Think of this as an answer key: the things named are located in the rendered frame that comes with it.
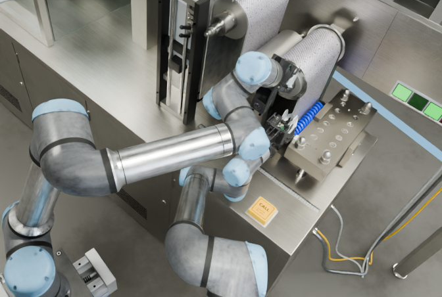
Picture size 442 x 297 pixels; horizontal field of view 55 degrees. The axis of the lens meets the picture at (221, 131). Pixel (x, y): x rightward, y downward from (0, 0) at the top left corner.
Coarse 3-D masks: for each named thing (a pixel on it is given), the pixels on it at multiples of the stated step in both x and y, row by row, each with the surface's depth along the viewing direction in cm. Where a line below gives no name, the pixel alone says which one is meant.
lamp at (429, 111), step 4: (432, 104) 142; (428, 108) 144; (432, 108) 143; (436, 108) 142; (440, 108) 141; (424, 112) 146; (428, 112) 145; (432, 112) 144; (436, 112) 143; (440, 112) 142; (432, 116) 145; (436, 116) 144
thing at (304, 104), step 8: (328, 72) 148; (320, 80) 145; (312, 88) 142; (320, 88) 153; (304, 96) 139; (312, 96) 150; (296, 104) 138; (304, 104) 147; (312, 104) 159; (296, 112) 144; (304, 112) 155
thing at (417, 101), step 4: (412, 96) 145; (416, 96) 144; (412, 100) 146; (416, 100) 145; (420, 100) 144; (424, 100) 143; (412, 104) 147; (416, 104) 146; (420, 104) 145; (424, 104) 144; (420, 108) 146
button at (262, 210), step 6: (258, 198) 143; (258, 204) 142; (264, 204) 142; (270, 204) 142; (252, 210) 140; (258, 210) 140; (264, 210) 141; (270, 210) 141; (258, 216) 139; (264, 216) 139; (270, 216) 140; (264, 222) 138
